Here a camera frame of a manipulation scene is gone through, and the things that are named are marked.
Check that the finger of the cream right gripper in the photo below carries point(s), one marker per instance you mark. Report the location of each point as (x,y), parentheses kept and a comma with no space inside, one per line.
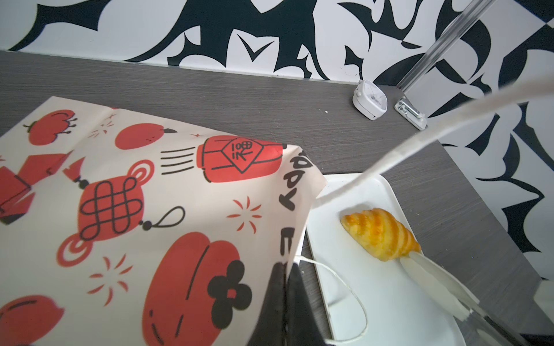
(437,283)
(468,299)

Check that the white square analog clock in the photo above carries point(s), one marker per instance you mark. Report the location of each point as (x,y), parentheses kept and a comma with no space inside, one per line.
(370,100)

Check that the yellow fake croissant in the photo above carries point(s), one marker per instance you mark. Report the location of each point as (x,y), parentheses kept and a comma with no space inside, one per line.
(380,234)

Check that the white plastic tray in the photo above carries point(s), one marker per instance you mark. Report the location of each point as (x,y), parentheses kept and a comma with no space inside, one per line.
(362,293)

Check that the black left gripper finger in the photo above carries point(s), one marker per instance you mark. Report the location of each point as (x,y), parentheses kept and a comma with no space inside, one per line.
(286,316)

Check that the red patterned paper bag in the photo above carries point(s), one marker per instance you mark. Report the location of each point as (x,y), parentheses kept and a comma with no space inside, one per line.
(122,228)

